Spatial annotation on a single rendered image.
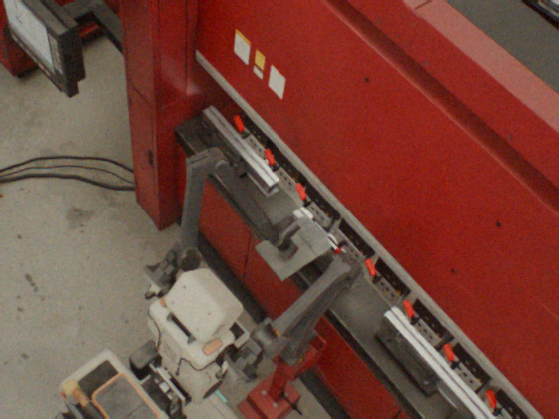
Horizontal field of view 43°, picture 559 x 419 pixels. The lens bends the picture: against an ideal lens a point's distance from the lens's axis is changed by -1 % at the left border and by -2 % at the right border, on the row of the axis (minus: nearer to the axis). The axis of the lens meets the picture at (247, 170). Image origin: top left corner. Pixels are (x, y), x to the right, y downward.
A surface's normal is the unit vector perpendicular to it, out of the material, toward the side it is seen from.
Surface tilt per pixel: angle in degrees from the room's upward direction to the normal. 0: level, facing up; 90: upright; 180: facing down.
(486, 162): 90
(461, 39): 0
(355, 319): 0
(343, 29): 90
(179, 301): 48
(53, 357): 0
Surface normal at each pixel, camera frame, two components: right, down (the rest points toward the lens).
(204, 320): -0.49, 0.00
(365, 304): 0.08, -0.57
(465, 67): -0.80, 0.46
